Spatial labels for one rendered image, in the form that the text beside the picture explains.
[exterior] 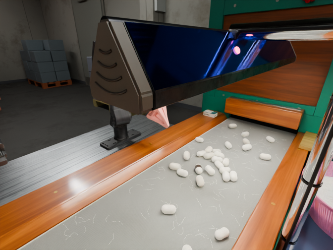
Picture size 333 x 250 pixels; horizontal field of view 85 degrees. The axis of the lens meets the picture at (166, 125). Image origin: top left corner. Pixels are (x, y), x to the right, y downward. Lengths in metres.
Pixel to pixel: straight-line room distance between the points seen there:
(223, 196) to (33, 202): 0.45
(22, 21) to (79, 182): 7.21
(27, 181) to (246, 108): 0.88
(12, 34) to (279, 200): 7.43
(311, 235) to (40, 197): 0.65
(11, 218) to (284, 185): 0.62
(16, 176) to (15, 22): 6.88
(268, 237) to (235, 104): 0.59
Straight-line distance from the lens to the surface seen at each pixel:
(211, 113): 0.92
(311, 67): 0.89
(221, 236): 0.43
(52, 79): 5.99
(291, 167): 0.66
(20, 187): 0.78
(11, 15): 7.55
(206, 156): 0.62
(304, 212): 0.39
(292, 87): 0.90
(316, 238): 0.62
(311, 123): 0.91
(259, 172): 0.63
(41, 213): 0.51
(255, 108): 0.87
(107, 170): 0.56
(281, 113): 0.85
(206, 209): 0.48
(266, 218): 0.47
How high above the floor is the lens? 1.09
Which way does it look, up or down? 24 degrees down
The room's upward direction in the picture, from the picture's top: straight up
